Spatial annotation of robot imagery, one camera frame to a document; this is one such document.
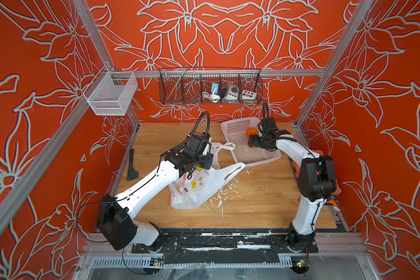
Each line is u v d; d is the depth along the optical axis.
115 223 0.39
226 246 0.73
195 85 1.00
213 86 0.83
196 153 0.58
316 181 0.51
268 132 0.76
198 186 0.77
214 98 0.85
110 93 0.93
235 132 1.13
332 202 0.84
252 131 1.05
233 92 0.90
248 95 0.94
